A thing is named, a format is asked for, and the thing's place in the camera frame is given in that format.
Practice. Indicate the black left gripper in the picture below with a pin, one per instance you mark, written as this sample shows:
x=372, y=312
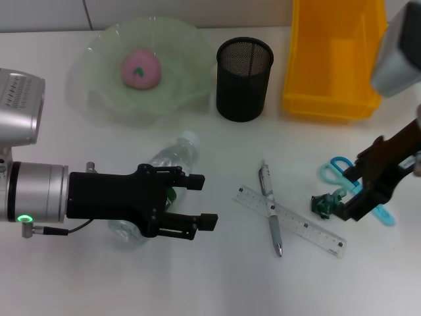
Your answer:
x=115, y=197

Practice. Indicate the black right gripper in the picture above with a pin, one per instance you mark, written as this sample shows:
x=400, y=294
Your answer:
x=385, y=161

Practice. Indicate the blue and teal scissors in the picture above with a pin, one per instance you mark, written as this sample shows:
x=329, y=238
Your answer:
x=329, y=174

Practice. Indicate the water bottle with green label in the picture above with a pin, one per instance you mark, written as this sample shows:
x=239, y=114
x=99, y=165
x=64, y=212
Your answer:
x=177, y=151

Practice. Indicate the transparent plastic ruler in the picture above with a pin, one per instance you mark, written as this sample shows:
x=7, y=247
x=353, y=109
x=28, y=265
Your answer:
x=296, y=222

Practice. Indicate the pink toy peach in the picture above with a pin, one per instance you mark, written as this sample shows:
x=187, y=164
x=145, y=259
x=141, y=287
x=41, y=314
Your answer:
x=148, y=79

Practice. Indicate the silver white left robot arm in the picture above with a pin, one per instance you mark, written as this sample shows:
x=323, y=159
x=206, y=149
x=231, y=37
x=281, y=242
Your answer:
x=33, y=191

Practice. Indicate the grey click pen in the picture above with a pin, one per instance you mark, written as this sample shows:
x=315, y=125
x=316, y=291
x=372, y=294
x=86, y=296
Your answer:
x=275, y=227

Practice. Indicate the black mesh pen holder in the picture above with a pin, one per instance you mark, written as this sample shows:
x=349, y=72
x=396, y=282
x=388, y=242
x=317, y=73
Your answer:
x=243, y=92

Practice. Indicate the translucent green fruit plate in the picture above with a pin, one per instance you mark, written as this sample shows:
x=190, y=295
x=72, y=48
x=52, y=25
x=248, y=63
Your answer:
x=184, y=66

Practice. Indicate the yellow plastic bin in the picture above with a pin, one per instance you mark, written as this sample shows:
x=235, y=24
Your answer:
x=329, y=66

